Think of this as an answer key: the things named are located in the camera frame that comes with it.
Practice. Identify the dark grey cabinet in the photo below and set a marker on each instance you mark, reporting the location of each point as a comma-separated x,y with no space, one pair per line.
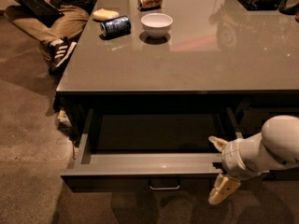
217,55

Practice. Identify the white ceramic bowl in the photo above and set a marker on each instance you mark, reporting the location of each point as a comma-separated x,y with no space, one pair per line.
156,25

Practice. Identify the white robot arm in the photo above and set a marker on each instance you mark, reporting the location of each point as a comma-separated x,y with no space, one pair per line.
275,147

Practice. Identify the black striped sneaker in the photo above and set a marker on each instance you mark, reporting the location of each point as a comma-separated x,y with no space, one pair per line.
61,51

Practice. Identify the black laptop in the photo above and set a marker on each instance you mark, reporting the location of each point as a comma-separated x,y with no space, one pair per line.
40,8

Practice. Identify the tan soda can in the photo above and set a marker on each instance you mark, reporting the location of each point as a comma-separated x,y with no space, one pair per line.
148,4

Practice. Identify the blue soda can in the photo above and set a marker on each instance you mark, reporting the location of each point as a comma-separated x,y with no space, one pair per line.
116,26

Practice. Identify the yellow sponge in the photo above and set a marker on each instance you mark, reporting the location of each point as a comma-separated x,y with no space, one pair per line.
104,14

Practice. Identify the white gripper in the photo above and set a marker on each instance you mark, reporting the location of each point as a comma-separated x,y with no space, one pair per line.
234,158

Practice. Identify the dark grey top drawer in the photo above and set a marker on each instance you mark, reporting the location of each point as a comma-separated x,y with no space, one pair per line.
156,151

